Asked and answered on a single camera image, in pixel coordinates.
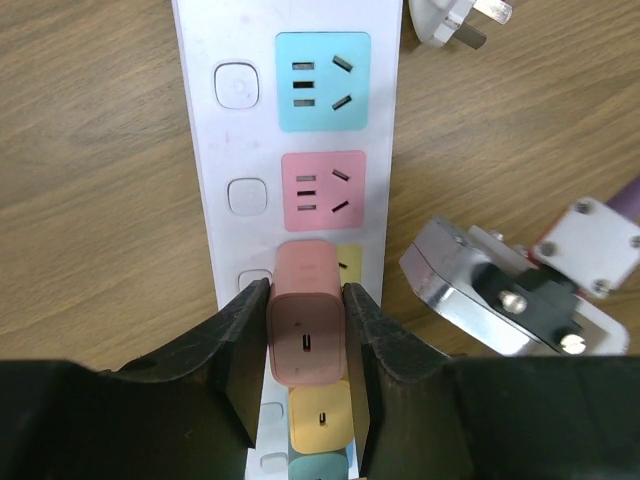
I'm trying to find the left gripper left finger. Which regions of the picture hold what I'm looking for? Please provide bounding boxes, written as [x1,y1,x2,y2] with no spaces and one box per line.
[1,279,270,479]

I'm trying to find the white power strip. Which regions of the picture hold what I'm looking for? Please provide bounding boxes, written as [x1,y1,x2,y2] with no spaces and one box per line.
[173,1,403,479]

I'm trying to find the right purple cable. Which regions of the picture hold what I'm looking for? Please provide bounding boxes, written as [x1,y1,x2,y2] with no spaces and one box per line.
[604,174,640,221]

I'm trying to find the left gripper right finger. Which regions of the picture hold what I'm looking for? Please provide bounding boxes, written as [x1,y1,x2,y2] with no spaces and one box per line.
[343,284,639,479]

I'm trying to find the salmon charger plug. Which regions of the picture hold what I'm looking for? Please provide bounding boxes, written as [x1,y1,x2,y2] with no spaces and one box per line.
[267,240,346,388]

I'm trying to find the white three-pin plug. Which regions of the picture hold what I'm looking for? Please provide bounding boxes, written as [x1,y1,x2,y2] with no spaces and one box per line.
[408,0,513,50]

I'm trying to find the yellow charger plug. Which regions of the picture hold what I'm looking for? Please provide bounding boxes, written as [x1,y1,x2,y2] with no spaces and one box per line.
[288,380,354,454]

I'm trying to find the teal charger plug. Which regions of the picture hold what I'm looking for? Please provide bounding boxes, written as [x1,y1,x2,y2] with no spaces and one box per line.
[288,452,349,480]

